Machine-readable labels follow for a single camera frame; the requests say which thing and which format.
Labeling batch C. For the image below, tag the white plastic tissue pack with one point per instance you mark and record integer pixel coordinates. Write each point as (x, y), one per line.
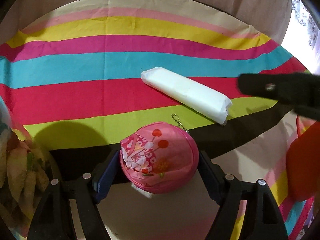
(205, 100)

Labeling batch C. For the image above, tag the glass jar with gold lid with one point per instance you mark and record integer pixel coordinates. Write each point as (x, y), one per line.
(25, 174)

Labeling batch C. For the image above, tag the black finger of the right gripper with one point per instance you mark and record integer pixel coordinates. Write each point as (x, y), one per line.
(299, 90)

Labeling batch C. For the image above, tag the pink round floral pouch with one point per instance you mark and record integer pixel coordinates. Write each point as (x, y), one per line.
(159, 157)

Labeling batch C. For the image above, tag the red thermos jug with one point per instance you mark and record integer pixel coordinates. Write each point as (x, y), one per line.
(302, 165)

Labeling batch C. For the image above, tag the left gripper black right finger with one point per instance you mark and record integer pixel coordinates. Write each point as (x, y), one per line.
(262, 219)

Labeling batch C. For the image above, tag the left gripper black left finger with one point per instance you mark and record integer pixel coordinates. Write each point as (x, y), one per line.
(53, 216)

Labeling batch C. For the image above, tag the colourful striped table cloth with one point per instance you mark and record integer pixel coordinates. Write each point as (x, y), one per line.
(72, 79)

